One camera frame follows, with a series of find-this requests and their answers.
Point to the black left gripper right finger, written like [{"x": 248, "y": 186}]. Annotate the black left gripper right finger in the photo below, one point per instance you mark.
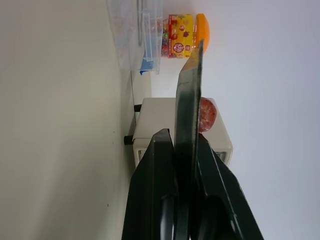
[{"x": 220, "y": 200}]

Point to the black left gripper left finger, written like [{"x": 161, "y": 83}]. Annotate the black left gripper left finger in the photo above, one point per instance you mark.
[{"x": 150, "y": 187}]

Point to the black metal baking tray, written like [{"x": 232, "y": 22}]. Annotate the black metal baking tray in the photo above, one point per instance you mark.
[{"x": 187, "y": 105}]

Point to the cream white toaster oven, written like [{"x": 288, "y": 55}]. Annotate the cream white toaster oven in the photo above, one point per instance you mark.
[{"x": 157, "y": 117}]

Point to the red sausage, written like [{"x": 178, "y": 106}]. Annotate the red sausage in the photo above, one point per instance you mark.
[{"x": 207, "y": 115}]

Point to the blue item in clear box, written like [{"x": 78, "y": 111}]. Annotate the blue item in clear box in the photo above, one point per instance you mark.
[{"x": 146, "y": 66}]

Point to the candy jar with orange lid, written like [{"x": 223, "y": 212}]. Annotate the candy jar with orange lid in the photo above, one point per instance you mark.
[{"x": 180, "y": 35}]

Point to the clear plastic storage box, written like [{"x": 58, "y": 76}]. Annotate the clear plastic storage box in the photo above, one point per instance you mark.
[{"x": 132, "y": 32}]

